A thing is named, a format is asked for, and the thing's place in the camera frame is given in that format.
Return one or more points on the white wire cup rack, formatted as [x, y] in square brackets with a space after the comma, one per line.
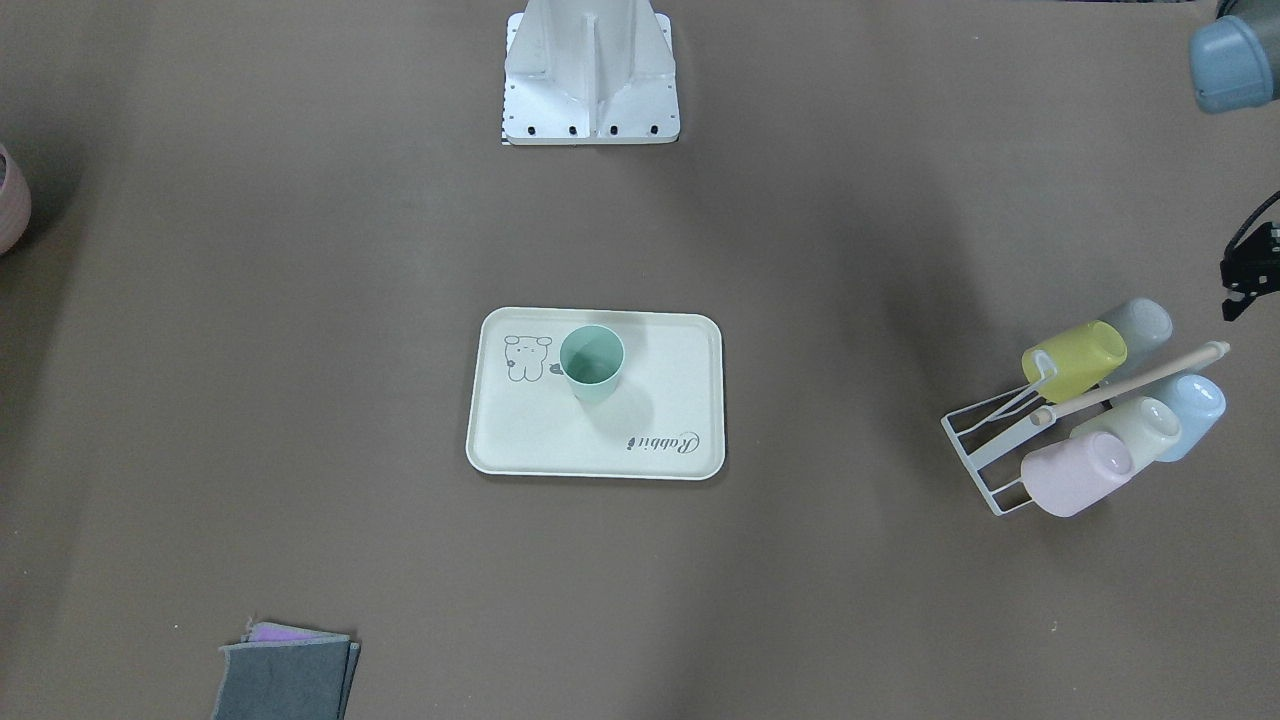
[990, 437]

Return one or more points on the yellow plastic cup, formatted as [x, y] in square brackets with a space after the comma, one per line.
[1082, 356]

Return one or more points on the pink plastic cup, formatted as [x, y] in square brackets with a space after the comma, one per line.
[1069, 476]

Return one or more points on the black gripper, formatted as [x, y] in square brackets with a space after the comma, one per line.
[1253, 266]

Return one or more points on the green plastic cup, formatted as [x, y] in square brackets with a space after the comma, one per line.
[592, 359]

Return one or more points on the pink ribbed bowl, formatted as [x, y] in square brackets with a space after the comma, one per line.
[16, 202]

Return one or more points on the cream white plastic cup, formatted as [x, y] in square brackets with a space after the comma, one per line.
[1146, 426]

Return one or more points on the cream rabbit print tray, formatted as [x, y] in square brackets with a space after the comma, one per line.
[664, 419]

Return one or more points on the light blue plastic cup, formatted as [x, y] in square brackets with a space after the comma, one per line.
[1199, 404]

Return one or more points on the grey plastic cup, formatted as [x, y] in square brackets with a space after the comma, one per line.
[1143, 324]

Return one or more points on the grey folded cloth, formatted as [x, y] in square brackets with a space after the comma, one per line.
[287, 680]

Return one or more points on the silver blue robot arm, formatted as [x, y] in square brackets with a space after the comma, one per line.
[1234, 64]

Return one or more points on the purple folded cloth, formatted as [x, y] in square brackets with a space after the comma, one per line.
[276, 633]

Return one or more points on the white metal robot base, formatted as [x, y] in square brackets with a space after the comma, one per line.
[582, 73]

